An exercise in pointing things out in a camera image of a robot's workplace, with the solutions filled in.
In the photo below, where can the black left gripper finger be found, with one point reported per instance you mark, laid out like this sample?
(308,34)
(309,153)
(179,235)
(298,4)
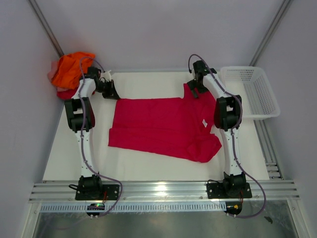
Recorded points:
(113,94)
(107,95)

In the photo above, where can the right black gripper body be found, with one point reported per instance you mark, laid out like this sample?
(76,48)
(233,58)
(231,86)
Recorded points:
(201,88)

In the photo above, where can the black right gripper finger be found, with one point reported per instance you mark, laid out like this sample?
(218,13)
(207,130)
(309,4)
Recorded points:
(193,91)
(192,84)

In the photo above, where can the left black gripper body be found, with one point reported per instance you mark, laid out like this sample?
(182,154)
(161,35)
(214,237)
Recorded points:
(103,87)

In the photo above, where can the magenta pink t-shirt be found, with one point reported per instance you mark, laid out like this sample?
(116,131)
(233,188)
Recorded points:
(176,127)

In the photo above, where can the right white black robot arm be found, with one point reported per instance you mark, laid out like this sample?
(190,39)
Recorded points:
(227,118)

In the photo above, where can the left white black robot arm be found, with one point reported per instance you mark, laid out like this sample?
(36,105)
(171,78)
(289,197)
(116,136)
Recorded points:
(81,120)

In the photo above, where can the red t-shirt at bottom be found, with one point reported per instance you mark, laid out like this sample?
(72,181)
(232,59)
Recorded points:
(65,95)

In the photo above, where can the orange folded t-shirt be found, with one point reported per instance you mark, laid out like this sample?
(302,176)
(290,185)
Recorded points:
(69,73)

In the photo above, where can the pink t-shirt under orange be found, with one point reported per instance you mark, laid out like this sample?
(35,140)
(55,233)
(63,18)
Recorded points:
(53,70)

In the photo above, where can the white perforated plastic basket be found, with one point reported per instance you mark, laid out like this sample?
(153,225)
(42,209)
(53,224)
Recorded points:
(251,83)

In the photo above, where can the left controller board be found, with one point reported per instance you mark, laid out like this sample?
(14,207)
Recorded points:
(95,209)

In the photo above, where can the controller board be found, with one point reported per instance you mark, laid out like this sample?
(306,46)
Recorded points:
(233,208)
(95,209)

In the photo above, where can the right controller board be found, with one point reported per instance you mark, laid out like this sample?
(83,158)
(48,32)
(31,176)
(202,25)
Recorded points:
(233,208)

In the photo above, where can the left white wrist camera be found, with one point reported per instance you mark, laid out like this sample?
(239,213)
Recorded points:
(106,75)

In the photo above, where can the left corner metal post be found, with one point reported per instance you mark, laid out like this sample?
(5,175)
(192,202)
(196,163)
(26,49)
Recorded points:
(46,27)

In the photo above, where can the corner metal post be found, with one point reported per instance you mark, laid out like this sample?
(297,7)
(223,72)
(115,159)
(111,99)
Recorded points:
(269,33)
(46,27)

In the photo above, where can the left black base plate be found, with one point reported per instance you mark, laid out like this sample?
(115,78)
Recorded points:
(104,192)

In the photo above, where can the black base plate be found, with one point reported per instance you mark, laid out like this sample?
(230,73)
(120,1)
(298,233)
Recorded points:
(217,191)
(104,192)

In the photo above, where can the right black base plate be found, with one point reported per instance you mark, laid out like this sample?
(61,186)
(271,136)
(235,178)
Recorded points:
(217,191)

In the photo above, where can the slotted grey cable duct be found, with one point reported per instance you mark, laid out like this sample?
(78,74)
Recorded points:
(122,207)

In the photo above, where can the right corner metal post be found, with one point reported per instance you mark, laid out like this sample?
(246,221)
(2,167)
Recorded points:
(269,33)

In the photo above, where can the aluminium front rail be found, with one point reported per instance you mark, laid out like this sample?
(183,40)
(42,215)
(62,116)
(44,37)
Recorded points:
(158,191)

